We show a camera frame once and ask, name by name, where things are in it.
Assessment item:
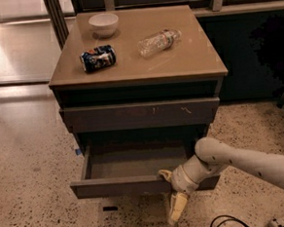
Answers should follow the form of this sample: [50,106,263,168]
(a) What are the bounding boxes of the black floor cable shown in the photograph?
[208,212,254,227]

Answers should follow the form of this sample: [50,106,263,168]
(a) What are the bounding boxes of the dark low cabinet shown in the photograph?
[199,10,284,101]

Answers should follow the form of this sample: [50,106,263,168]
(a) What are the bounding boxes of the drawer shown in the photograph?
[66,135,223,202]
[60,97,219,132]

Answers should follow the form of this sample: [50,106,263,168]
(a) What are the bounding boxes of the brown drawer cabinet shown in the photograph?
[50,6,228,149]

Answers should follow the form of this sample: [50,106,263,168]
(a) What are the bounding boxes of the crushed blue soda can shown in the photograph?
[80,45,117,72]

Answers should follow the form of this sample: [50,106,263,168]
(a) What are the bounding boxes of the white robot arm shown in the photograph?
[158,137,284,225]

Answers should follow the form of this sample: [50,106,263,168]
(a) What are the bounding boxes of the clear plastic water bottle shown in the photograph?
[137,28,182,58]

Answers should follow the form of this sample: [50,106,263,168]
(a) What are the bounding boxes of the white ceramic bowl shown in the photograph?
[89,13,119,38]

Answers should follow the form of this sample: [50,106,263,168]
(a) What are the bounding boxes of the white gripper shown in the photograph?
[158,157,207,226]

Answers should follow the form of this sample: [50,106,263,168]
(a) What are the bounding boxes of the grey power strip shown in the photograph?
[267,216,284,227]

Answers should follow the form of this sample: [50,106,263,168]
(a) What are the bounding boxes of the top drawer front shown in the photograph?
[60,97,219,132]

